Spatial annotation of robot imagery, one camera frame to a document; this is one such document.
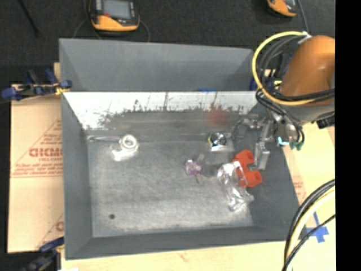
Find red-orange plastic block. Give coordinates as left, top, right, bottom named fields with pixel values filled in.
left=232, top=149, right=263, bottom=188

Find grey metal bin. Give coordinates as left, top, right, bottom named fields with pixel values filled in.
left=58, top=38, right=301, bottom=260

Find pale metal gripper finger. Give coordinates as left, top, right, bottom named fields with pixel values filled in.
left=239, top=117, right=267, bottom=131
left=254, top=141, right=271, bottom=171

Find shiny round metal object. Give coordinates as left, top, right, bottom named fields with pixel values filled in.
left=207, top=131, right=235, bottom=154

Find white ring-shaped plastic object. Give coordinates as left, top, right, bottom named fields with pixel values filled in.
left=109, top=134, right=140, bottom=162

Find clear plastic bottle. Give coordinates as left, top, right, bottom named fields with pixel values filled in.
left=216, top=162, right=255, bottom=213

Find black cylinder on white bracket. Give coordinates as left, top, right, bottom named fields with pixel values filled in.
left=315, top=116, right=336, bottom=129

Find small purple plastic piece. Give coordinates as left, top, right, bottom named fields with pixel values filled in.
left=184, top=154, right=205, bottom=184

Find brown cardboard board red print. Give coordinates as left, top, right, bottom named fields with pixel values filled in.
left=7, top=93, right=336, bottom=253

